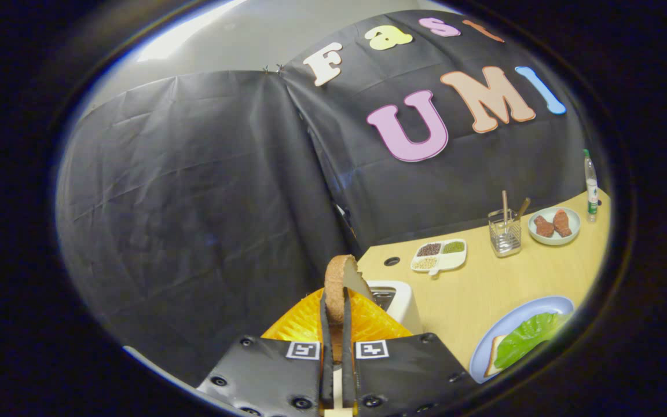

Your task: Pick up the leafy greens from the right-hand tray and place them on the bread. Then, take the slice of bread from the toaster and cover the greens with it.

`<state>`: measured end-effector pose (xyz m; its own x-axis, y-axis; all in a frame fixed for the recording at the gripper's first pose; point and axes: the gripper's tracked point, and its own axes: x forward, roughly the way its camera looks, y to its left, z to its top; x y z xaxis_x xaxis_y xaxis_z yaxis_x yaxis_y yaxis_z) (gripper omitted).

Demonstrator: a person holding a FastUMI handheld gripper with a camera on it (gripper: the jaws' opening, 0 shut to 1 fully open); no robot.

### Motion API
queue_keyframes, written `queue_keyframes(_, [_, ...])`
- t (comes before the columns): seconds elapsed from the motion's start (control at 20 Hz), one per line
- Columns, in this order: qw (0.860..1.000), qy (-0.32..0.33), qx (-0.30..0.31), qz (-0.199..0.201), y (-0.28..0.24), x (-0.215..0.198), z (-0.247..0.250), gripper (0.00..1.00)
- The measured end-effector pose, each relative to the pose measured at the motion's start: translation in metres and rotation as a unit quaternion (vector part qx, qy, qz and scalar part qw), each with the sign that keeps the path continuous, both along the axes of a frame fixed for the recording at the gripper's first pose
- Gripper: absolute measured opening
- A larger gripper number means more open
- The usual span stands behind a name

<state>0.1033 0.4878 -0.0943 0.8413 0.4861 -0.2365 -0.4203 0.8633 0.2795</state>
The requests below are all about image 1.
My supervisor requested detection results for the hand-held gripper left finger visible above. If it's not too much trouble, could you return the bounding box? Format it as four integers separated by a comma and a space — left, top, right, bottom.
195, 290, 334, 417

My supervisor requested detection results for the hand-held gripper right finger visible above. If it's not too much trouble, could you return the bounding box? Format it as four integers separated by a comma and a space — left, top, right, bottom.
342, 287, 479, 417

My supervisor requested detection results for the toasted bread slice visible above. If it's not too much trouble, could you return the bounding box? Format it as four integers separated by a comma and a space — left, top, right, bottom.
324, 255, 375, 363

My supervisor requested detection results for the green lettuce leaf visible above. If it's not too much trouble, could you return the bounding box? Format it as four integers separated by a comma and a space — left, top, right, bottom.
494, 312, 571, 370

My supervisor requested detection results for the white toaster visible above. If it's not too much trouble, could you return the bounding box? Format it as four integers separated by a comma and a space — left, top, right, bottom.
365, 280, 424, 335

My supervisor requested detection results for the white bread slice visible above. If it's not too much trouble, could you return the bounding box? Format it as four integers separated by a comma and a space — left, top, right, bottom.
484, 334, 508, 377

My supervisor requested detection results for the white divided condiment dish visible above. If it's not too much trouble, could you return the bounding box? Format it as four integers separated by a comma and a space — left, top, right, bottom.
410, 239, 467, 276

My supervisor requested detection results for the blue round plate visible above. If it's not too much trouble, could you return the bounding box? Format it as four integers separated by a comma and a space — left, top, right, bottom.
470, 295, 575, 384

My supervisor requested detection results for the black backdrop cloth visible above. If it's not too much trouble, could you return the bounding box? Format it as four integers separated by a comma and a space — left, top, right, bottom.
56, 9, 592, 386

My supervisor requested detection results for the pale green round plate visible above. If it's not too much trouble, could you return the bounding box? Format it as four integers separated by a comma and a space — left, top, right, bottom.
527, 207, 581, 246

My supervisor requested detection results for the clear water bottle green cap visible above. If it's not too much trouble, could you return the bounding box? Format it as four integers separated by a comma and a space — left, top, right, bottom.
583, 149, 599, 223

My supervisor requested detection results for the wire mesh utensil holder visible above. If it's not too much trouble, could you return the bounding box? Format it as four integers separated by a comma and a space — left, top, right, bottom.
488, 208, 523, 258

